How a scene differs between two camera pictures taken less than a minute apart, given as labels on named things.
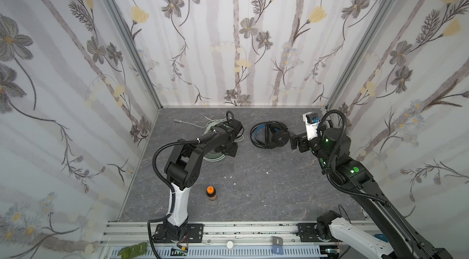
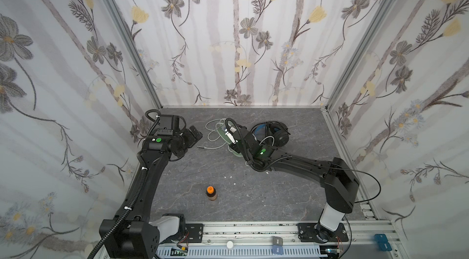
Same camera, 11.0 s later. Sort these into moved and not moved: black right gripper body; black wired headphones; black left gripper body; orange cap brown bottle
Moved: black left gripper body; black right gripper body
Not moved: black wired headphones; orange cap brown bottle
